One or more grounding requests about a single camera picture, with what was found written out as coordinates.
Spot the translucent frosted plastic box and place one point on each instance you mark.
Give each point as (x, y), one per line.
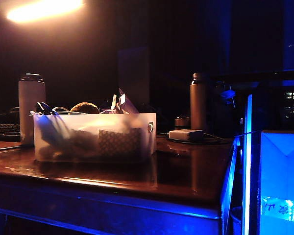
(93, 137)

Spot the brown fuzzy kiwi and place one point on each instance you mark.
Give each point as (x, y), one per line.
(84, 108)

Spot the crumpled white paper packets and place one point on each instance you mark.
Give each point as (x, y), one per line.
(123, 104)

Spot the small dark jar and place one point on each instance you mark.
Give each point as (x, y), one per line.
(181, 123)

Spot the checkered patterned pouch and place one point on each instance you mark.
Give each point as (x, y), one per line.
(120, 143)

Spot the white power adapter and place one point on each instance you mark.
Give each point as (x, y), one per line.
(185, 135)

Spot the brown metal bottle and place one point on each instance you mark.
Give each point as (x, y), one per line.
(198, 102)

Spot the blue-lit slanted bar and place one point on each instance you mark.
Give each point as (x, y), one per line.
(229, 181)

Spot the white bottle with black lid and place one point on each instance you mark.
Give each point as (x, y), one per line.
(29, 102)

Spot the black keyboard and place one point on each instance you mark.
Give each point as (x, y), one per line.
(5, 132)

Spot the white carton with label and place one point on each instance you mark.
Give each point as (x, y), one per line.
(281, 181)

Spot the blue-lit vertical post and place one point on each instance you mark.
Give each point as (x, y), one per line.
(247, 159)

